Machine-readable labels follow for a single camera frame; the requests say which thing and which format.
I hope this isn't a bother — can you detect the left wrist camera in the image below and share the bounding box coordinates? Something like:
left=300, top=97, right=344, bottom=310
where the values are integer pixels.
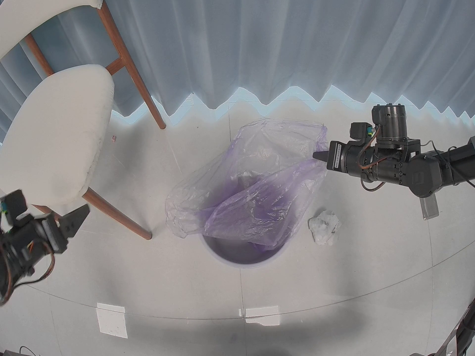
left=0, top=189, right=29, bottom=226

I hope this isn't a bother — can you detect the purple plastic bag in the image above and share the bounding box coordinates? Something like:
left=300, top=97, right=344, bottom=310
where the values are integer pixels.
left=165, top=117, right=329, bottom=253

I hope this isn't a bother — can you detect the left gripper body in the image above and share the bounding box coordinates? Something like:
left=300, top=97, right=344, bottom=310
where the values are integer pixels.
left=8, top=213, right=68, bottom=274

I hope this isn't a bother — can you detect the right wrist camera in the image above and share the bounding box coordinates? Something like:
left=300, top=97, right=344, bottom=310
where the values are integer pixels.
left=349, top=122, right=375, bottom=144

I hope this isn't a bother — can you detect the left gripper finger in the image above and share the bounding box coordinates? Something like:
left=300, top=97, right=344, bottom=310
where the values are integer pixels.
left=59, top=204, right=91, bottom=241

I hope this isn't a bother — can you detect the pale blue curtain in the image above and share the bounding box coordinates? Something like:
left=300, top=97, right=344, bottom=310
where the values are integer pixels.
left=0, top=0, right=475, bottom=119

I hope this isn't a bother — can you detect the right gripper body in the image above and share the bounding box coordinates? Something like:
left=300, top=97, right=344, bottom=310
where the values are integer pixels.
left=327, top=140, right=375, bottom=180

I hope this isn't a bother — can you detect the clear plastic wrapper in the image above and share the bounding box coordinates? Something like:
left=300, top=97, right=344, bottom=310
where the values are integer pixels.
left=308, top=209, right=341, bottom=247

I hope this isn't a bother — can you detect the white cushioned wooden chair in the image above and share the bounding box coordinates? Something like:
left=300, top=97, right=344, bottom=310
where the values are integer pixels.
left=0, top=0, right=167, bottom=241

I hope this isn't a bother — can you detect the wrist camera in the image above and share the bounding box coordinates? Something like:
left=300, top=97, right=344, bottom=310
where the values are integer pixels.
left=349, top=122, right=375, bottom=144
left=0, top=189, right=29, bottom=226

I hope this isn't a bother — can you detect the white trash bin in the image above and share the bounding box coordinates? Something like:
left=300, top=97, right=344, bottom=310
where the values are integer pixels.
left=200, top=234, right=290, bottom=270

